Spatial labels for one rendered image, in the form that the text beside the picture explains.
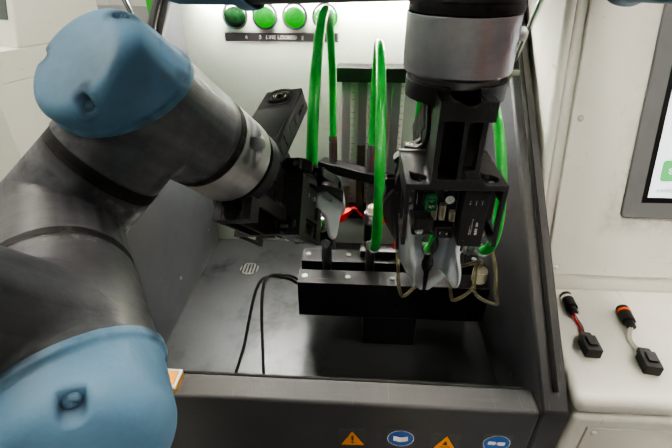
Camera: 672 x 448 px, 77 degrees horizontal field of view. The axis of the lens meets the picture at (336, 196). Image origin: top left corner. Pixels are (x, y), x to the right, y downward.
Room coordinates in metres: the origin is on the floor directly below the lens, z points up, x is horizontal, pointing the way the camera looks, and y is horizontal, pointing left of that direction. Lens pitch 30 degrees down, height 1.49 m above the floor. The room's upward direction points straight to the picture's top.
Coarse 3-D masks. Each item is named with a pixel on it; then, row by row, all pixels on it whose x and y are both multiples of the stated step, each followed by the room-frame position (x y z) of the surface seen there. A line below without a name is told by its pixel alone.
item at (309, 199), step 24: (288, 168) 0.37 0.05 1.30; (312, 168) 0.38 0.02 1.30; (264, 192) 0.31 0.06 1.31; (288, 192) 0.36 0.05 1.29; (312, 192) 0.38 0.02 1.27; (216, 216) 0.30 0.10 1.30; (240, 216) 0.29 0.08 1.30; (264, 216) 0.34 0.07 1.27; (288, 216) 0.35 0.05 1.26; (312, 216) 0.37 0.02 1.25; (312, 240) 0.34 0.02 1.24
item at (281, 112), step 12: (276, 96) 0.44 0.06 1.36; (288, 96) 0.44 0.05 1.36; (300, 96) 0.44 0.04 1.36; (264, 108) 0.43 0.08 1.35; (276, 108) 0.42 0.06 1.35; (288, 108) 0.42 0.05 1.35; (300, 108) 0.43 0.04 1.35; (264, 120) 0.40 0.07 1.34; (276, 120) 0.40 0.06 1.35; (288, 120) 0.40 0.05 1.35; (300, 120) 0.43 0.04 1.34; (276, 132) 0.38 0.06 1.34; (288, 132) 0.39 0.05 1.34; (276, 144) 0.36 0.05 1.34; (288, 144) 0.38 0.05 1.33
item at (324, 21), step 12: (324, 12) 0.62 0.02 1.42; (324, 24) 0.59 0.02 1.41; (324, 36) 0.57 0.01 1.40; (312, 48) 0.55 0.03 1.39; (312, 60) 0.53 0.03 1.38; (312, 72) 0.51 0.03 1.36; (312, 84) 0.50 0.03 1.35; (312, 96) 0.49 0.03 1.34; (312, 108) 0.48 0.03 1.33; (312, 120) 0.47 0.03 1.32; (312, 132) 0.46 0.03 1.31; (312, 144) 0.46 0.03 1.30; (312, 156) 0.45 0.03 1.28
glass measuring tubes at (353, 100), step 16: (352, 64) 0.89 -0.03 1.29; (368, 64) 0.89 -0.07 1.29; (400, 64) 0.89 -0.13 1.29; (352, 80) 0.86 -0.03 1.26; (368, 80) 0.86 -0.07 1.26; (400, 80) 0.86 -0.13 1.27; (352, 96) 0.89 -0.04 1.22; (368, 96) 0.89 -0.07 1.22; (400, 96) 0.87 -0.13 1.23; (352, 112) 0.89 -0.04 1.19; (368, 112) 0.89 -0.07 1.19; (400, 112) 0.88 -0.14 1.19; (352, 128) 0.89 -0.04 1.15; (368, 128) 0.89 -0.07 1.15; (400, 128) 0.88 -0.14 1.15; (352, 144) 0.89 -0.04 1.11; (400, 144) 0.88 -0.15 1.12; (352, 160) 0.89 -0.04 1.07; (352, 192) 0.89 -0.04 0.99
